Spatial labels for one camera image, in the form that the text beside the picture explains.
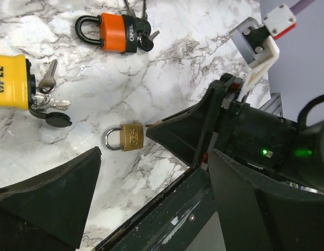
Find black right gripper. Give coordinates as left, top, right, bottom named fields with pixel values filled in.
left=145, top=73, right=242, bottom=167

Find yellow padlock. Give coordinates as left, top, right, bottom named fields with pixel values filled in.
left=0, top=55, right=36, bottom=110

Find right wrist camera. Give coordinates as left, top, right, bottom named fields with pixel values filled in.
left=229, top=4, right=296, bottom=101

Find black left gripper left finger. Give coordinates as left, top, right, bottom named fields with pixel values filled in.
left=0, top=147, right=101, bottom=250

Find small brass padlock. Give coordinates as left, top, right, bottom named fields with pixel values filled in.
left=104, top=123, right=144, bottom=152

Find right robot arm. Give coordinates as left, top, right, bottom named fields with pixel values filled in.
left=146, top=74, right=324, bottom=192

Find black table edge rail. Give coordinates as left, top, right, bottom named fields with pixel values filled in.
left=95, top=168, right=216, bottom=250

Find orange padlock black keys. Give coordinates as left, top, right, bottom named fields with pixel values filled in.
left=123, top=0, right=160, bottom=52

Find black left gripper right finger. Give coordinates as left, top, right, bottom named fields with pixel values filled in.
left=208, top=150, right=324, bottom=250

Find yellow padlock keys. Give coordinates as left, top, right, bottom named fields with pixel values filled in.
left=28, top=59, right=72, bottom=128

